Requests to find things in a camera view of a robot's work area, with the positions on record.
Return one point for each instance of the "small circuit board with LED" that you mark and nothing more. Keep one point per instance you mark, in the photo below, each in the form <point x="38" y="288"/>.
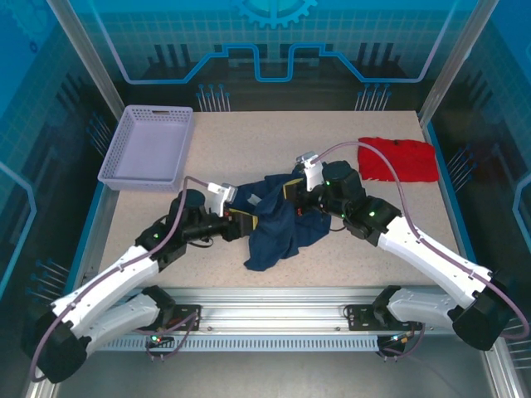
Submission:
<point x="157" y="338"/>
<point x="398" y="339"/>

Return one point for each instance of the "red folded t-shirt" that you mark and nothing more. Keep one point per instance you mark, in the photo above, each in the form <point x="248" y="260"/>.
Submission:
<point x="406" y="161"/>

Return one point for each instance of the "lavender plastic basket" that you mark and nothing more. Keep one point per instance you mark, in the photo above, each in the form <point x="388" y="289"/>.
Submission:
<point x="145" y="145"/>

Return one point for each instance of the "blue table edge strip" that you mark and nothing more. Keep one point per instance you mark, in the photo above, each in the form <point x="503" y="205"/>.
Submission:
<point x="447" y="178"/>
<point x="89" y="232"/>

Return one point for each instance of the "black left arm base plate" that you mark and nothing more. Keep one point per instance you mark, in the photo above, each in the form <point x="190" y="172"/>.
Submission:
<point x="184" y="310"/>

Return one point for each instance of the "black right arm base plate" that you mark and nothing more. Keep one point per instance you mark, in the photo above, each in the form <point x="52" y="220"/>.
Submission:
<point x="359" y="317"/>

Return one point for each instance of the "aluminium mounting rail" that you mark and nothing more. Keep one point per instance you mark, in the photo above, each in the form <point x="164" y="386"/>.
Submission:
<point x="269" y="307"/>

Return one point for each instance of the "navy blue t-shirt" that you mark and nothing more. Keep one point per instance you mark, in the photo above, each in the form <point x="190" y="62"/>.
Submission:
<point x="278" y="236"/>

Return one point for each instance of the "aluminium frame post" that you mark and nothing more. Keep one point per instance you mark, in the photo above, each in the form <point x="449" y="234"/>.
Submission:
<point x="83" y="54"/>
<point x="456" y="54"/>

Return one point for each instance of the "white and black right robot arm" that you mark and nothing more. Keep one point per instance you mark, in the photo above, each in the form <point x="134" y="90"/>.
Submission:
<point x="431" y="253"/>

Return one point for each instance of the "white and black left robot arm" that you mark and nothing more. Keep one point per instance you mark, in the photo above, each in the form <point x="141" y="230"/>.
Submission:
<point x="108" y="282"/>

